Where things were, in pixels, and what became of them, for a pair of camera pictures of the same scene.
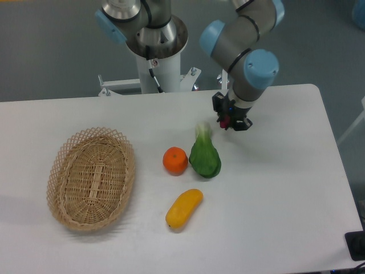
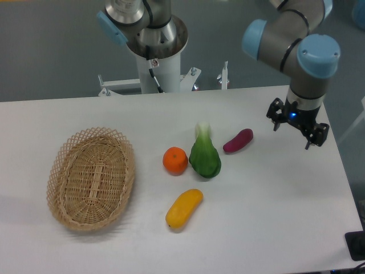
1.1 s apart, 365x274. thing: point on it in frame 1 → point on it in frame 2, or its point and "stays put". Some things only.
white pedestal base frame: x=187 y=81 stays put
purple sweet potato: x=223 y=123 → x=244 y=136
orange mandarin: x=175 y=160 stays put
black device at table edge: x=355 y=242 stays put
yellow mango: x=182 y=206 stays put
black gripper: x=238 y=120 → x=303 y=119
